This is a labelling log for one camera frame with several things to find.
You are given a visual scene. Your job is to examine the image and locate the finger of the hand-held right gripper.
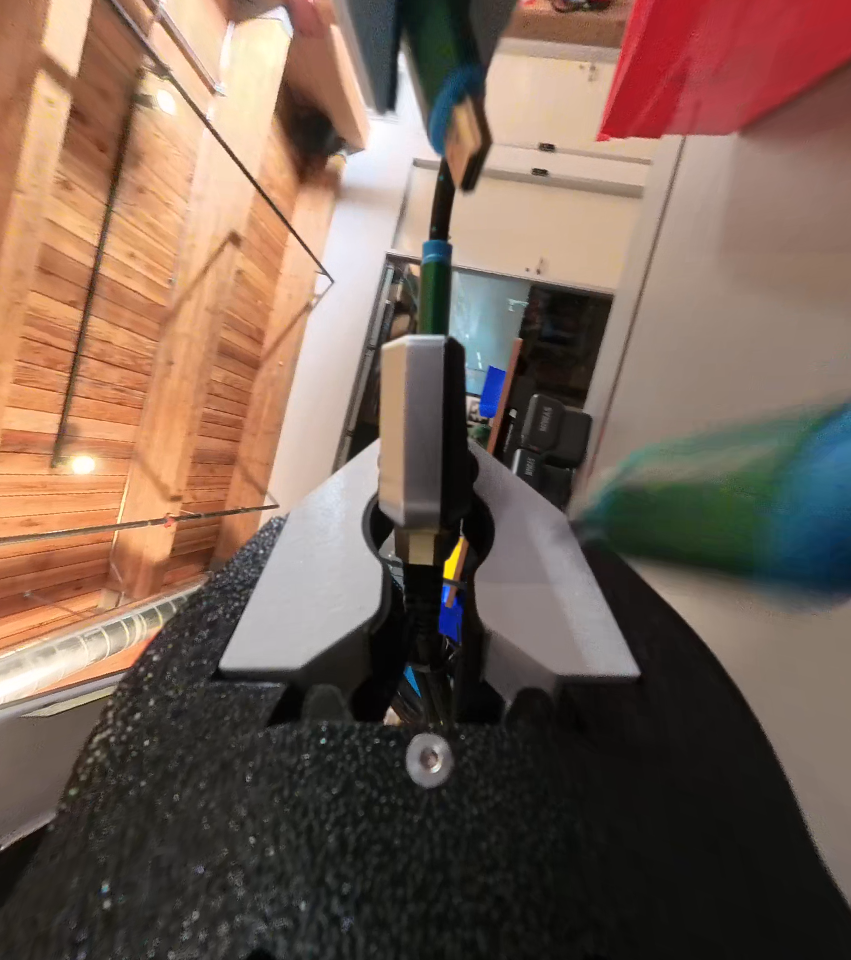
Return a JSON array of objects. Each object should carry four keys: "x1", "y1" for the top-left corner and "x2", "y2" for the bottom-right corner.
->
[
  {"x1": 469, "y1": 0, "x2": 522, "y2": 66},
  {"x1": 334, "y1": 0, "x2": 406, "y2": 115}
]

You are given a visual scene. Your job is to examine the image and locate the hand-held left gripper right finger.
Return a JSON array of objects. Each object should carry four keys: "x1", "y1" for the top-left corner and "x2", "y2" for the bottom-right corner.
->
[{"x1": 465, "y1": 441, "x2": 642, "y2": 708}]

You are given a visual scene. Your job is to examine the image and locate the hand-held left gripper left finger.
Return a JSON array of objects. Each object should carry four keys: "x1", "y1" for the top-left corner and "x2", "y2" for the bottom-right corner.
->
[{"x1": 217, "y1": 447, "x2": 402, "y2": 705}]

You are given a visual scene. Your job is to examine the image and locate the black HDMI cable green plug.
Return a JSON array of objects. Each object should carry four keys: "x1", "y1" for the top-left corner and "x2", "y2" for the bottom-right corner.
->
[
  {"x1": 403, "y1": 0, "x2": 494, "y2": 192},
  {"x1": 418, "y1": 153, "x2": 851, "y2": 601}
]

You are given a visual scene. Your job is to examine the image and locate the black USB hub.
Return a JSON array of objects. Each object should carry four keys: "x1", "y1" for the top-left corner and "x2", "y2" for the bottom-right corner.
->
[{"x1": 379, "y1": 335, "x2": 472, "y2": 569}]

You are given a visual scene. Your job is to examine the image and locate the red plastic bin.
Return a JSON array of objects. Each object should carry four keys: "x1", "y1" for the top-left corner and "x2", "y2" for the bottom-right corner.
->
[{"x1": 596, "y1": 0, "x2": 851, "y2": 142}]

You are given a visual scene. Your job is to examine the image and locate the dark blue plastic bin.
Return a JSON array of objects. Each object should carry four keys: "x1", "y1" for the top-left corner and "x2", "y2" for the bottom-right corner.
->
[{"x1": 438, "y1": 581, "x2": 466, "y2": 644}]

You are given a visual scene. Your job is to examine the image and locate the dark ceiling fixture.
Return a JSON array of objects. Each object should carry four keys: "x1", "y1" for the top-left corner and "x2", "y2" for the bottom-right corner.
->
[{"x1": 275, "y1": 82, "x2": 352, "y2": 181}]

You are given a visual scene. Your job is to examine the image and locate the white door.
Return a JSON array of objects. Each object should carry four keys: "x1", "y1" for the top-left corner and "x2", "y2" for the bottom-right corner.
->
[{"x1": 395, "y1": 142, "x2": 655, "y2": 294}]

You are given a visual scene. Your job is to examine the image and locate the brown-edged table black legs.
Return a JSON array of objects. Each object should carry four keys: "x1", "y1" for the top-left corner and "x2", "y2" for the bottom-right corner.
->
[{"x1": 485, "y1": 337, "x2": 526, "y2": 460}]

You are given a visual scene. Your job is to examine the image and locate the white ceiling unit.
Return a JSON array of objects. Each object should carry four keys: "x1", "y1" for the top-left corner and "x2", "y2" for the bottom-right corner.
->
[{"x1": 0, "y1": 686, "x2": 123, "y2": 882}]

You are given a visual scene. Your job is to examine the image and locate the silver ceiling duct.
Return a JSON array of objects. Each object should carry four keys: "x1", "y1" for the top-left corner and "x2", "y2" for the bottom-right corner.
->
[{"x1": 0, "y1": 577, "x2": 211, "y2": 732}]

